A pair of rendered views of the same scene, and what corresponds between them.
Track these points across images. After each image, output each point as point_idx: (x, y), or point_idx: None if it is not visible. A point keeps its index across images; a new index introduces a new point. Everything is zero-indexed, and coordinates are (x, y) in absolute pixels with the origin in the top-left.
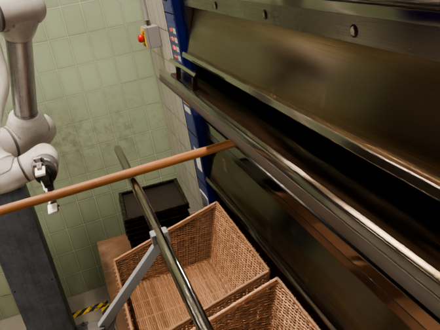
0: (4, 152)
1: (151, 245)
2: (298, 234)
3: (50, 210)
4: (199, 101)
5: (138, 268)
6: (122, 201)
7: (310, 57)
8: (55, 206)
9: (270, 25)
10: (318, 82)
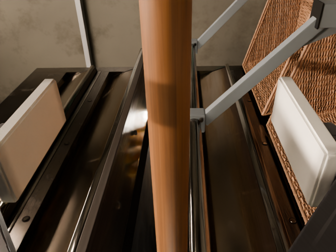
0: None
1: (206, 112)
2: (229, 219)
3: (284, 106)
4: (68, 251)
5: (230, 88)
6: None
7: (72, 180)
8: (288, 154)
9: (34, 238)
10: (86, 167)
